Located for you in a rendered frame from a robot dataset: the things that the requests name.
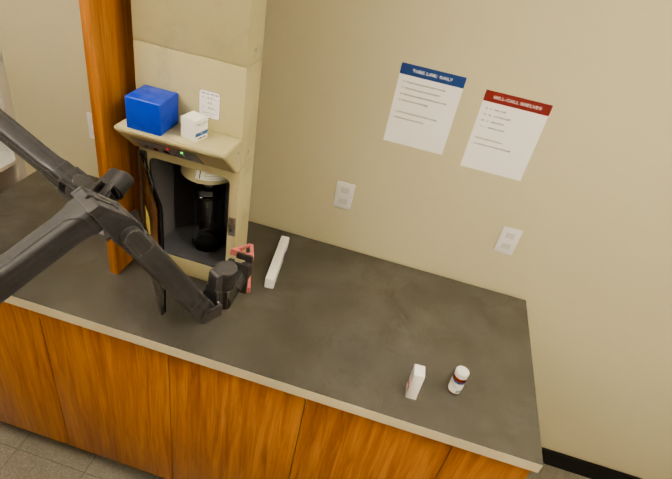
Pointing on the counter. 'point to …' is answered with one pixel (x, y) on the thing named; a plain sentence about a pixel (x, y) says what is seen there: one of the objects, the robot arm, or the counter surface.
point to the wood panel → (110, 81)
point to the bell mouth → (202, 177)
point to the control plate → (167, 150)
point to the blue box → (152, 110)
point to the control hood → (225, 159)
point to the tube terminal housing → (238, 100)
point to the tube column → (202, 14)
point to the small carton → (194, 126)
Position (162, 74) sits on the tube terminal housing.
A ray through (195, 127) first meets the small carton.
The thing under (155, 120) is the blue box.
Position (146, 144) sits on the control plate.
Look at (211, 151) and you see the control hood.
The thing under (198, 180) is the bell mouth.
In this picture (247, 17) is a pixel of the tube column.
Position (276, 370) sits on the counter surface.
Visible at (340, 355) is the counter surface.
